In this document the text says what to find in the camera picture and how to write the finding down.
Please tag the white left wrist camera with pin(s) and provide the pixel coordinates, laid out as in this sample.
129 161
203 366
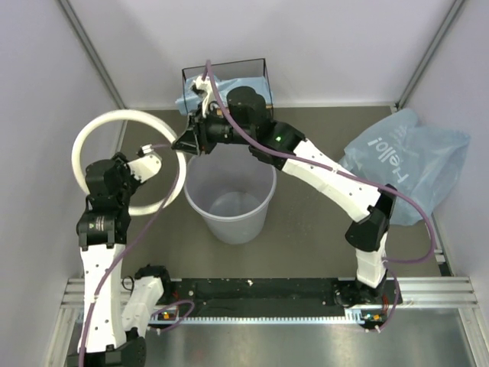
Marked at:
147 165

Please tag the black wire wooden shelf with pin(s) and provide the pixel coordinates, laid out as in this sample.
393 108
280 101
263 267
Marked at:
230 70

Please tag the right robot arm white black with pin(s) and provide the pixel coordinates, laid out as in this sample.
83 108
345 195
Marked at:
279 144

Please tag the white grey trash bin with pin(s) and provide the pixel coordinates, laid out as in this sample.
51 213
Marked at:
231 191

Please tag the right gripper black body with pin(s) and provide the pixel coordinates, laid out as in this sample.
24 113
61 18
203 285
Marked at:
214 129

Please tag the slotted grey cable duct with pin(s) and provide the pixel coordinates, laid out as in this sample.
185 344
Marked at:
348 316

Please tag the light blue trash bag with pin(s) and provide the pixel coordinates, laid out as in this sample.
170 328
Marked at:
189 101
422 162

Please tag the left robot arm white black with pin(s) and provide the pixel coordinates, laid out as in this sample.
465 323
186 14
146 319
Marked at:
113 333

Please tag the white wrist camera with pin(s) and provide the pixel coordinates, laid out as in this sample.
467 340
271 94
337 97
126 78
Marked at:
202 87
147 165

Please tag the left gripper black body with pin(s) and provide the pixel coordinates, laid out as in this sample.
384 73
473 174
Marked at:
129 180

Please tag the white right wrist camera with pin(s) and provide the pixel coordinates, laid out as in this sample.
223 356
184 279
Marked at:
202 87

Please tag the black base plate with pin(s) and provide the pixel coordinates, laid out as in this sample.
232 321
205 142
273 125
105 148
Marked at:
277 297

